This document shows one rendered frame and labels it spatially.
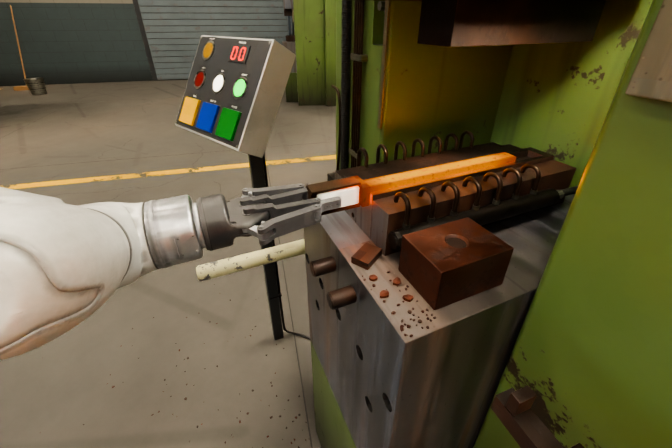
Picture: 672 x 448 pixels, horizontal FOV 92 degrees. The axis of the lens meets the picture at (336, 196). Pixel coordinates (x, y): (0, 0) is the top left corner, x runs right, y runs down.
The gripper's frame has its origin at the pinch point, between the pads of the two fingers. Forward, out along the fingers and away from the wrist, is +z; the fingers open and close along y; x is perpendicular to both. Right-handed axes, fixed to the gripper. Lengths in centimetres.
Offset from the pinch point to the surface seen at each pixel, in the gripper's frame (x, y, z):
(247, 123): 2.4, -38.3, -6.7
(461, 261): -1.8, 18.9, 8.7
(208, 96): 6, -57, -14
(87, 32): 1, -845, -186
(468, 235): -1.8, 15.0, 13.5
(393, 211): -0.5, 7.0, 6.3
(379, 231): -4.8, 5.4, 5.1
